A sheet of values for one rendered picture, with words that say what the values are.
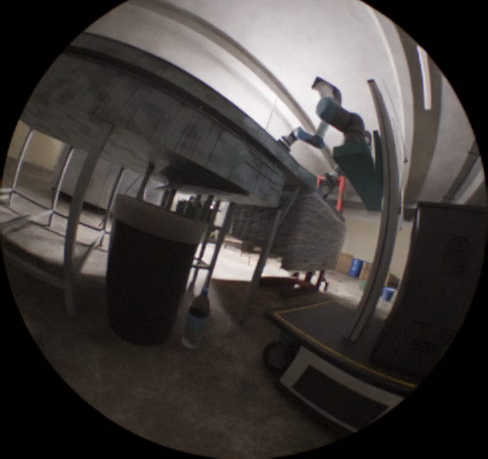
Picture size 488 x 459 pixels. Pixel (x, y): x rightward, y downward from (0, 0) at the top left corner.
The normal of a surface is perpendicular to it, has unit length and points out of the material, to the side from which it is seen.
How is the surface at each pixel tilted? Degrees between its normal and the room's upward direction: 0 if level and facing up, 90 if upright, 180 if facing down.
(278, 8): 180
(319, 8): 180
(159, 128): 90
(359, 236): 90
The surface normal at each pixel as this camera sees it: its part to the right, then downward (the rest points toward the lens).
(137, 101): 0.63, 0.12
